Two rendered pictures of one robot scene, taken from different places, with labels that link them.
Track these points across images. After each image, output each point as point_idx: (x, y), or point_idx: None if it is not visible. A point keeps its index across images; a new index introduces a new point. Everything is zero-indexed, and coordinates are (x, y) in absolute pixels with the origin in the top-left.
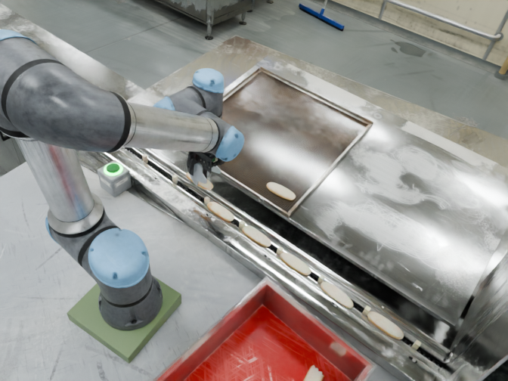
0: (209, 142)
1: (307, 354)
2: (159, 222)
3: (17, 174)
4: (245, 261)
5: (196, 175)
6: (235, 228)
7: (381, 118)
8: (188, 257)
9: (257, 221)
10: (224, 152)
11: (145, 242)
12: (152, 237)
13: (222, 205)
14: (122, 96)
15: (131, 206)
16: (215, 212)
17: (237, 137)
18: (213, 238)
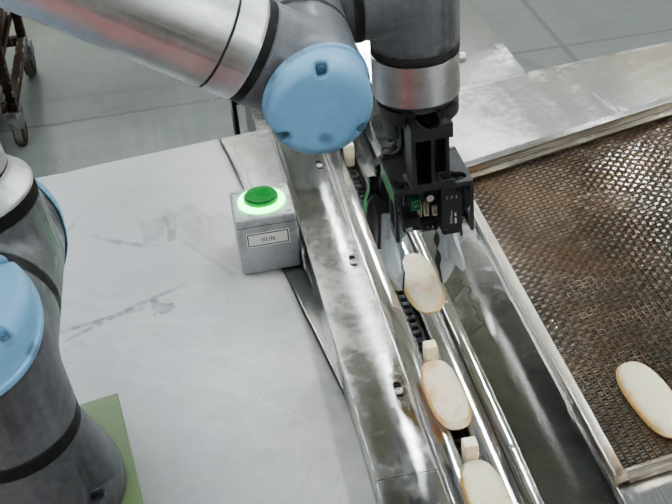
0: (213, 56)
1: None
2: (286, 365)
3: (116, 171)
4: None
5: (389, 253)
6: (447, 454)
7: None
8: (278, 476)
9: (521, 461)
10: (272, 108)
11: (216, 395)
12: (240, 392)
13: (466, 381)
14: (461, 76)
15: (259, 306)
16: (426, 391)
17: (327, 72)
18: (364, 452)
